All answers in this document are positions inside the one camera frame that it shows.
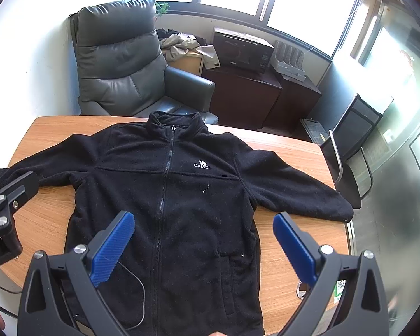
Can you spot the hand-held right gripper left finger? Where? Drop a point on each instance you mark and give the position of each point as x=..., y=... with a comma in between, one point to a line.
x=113, y=245

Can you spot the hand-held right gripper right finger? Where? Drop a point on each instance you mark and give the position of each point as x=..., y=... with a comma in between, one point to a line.
x=294, y=248

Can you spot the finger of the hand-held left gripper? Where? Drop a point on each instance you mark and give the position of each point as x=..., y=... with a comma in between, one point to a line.
x=19, y=187

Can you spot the black fleece jacket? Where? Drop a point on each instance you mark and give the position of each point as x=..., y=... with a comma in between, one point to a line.
x=196, y=199

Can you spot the pile of beige clothes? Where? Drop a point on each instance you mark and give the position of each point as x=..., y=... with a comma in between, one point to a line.
x=182, y=43

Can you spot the dark wooden cabinet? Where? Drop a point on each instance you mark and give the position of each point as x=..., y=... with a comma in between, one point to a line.
x=297, y=101
x=241, y=94

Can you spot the dark leather armchair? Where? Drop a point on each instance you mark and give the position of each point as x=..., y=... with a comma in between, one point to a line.
x=119, y=59

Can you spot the light wooden cabinet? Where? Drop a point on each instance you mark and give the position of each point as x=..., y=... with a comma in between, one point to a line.
x=185, y=63

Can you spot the black microwave oven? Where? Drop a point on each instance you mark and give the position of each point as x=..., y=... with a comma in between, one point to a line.
x=238, y=50

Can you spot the window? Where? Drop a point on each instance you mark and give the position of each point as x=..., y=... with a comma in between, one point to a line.
x=301, y=0

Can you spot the black chair with chrome frame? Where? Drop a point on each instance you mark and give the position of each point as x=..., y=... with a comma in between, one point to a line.
x=346, y=182

